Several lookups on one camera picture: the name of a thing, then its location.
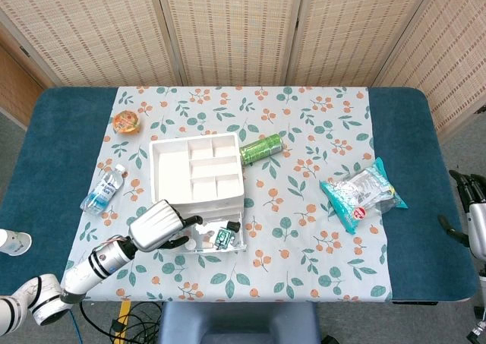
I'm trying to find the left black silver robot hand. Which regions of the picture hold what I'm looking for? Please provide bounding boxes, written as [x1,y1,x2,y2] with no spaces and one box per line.
[128,199,204,253]

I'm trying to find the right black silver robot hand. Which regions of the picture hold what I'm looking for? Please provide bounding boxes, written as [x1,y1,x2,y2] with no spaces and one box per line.
[437,169,486,260]

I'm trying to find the clear plastic storage box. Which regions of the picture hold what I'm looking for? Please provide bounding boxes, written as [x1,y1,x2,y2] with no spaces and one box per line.
[166,210,248,254]

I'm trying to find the white plastic drawer organizer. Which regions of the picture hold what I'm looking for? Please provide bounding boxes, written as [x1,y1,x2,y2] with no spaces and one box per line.
[148,132,245,216]

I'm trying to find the small green patterned packet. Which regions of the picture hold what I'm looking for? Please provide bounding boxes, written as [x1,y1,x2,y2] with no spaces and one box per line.
[213,228,235,251]

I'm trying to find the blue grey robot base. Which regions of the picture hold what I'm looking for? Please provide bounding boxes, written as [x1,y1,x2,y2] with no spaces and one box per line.
[157,301,322,344]

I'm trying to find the clear plastic water bottle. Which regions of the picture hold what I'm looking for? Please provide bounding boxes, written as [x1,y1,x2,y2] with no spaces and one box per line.
[79,164,128,215]

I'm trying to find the orange jelly cup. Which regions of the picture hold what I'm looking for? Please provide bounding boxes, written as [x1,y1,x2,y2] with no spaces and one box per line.
[112,109,142,135]

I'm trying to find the teal clear snack bag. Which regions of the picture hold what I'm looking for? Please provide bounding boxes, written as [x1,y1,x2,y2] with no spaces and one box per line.
[319,156,409,235]

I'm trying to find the teal fabric table cover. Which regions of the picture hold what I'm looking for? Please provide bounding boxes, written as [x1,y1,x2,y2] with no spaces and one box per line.
[0,87,480,303]

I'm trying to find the green drink can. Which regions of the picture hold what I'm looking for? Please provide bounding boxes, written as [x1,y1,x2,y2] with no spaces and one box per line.
[238,133,285,166]

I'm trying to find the white plastic bottle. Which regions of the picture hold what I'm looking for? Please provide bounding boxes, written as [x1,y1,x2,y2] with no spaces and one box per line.
[0,229,33,257]

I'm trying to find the floral fruit print tablecloth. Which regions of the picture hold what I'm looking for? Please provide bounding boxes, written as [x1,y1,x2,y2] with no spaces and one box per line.
[70,85,393,303]

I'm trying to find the brown wooden panel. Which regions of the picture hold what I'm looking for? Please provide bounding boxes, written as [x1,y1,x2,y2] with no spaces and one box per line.
[0,43,46,129]

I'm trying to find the woven bamboo folding screen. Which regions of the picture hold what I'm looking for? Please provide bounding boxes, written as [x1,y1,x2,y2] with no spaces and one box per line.
[0,0,486,144]

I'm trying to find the black floor cables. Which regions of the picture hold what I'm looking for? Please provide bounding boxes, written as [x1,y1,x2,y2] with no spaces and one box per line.
[77,301,163,344]

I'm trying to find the blue floor cable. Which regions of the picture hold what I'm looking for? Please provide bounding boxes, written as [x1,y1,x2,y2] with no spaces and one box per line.
[67,308,84,344]

